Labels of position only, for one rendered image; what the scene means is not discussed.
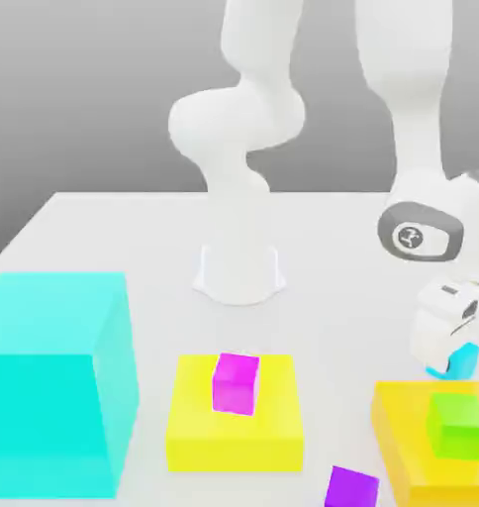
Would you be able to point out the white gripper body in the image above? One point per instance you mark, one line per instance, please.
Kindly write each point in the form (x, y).
(428, 332)

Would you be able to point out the small blue cube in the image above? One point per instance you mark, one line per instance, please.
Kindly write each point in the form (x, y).
(463, 362)

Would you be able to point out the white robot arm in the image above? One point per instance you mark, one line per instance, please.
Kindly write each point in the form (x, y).
(239, 119)

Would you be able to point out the small green cube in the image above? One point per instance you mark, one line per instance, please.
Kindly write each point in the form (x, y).
(457, 425)

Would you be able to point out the small purple cube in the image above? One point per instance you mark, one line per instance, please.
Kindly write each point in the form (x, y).
(350, 489)

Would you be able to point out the small magenta cube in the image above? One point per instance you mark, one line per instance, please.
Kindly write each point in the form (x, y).
(235, 386)

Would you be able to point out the large orange box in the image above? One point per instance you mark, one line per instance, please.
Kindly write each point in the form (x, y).
(405, 435)

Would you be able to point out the large yellow box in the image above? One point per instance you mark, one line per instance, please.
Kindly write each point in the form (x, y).
(231, 439)

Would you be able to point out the large cyan box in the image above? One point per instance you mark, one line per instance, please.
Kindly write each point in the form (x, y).
(45, 396)

